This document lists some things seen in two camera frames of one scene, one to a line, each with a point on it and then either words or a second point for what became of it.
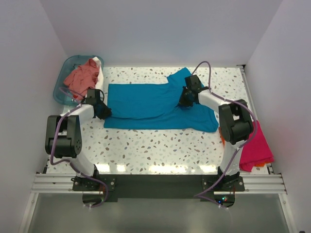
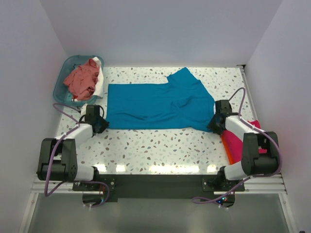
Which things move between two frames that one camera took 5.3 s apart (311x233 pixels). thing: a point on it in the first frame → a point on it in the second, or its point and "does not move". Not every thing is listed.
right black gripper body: (185, 100) → (213, 125)
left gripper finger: (105, 111) → (101, 125)
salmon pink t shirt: (82, 78) does not move
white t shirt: (99, 79) does not move
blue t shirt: (155, 106) does not move
